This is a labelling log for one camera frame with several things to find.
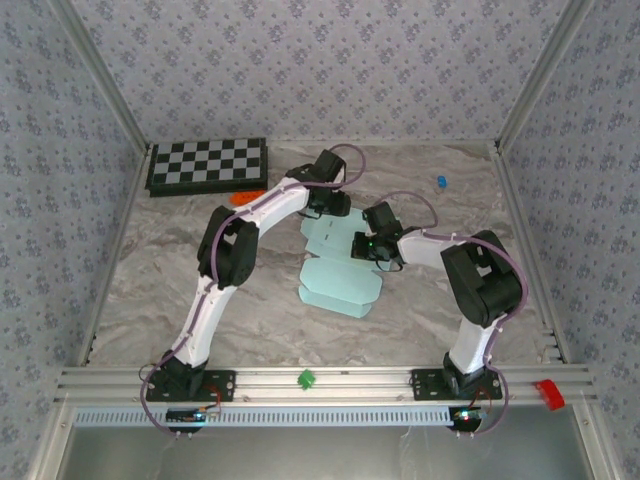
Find light teal paper box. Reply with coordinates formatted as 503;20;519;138
297;208;385;320

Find orange toy block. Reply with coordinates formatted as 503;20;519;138
228;188;266;206

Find grey metal sheet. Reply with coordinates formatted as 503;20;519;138
54;424;599;480

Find aluminium frame cross rail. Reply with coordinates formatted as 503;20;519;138
53;364;599;406

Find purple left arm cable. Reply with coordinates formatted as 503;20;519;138
139;143;370;441

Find aluminium frame side rail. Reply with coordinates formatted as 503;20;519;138
489;142;571;364
77;143;154;366

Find small circuit board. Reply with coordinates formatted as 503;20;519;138
448;405;487;431
165;405;221;425

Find grey slotted cable duct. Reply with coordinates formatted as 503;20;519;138
73;404;459;429

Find red plastic piece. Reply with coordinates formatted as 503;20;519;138
534;379;566;412

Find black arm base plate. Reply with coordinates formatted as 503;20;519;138
410;368;503;402
144;368;237;404

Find aluminium frame post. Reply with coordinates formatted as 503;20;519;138
497;0;596;151
49;0;151;151

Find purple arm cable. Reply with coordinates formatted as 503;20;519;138
139;143;370;441
384;192;531;441

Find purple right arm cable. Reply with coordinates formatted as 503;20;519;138
384;192;531;441

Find black and white chessboard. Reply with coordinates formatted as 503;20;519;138
144;137;270;199

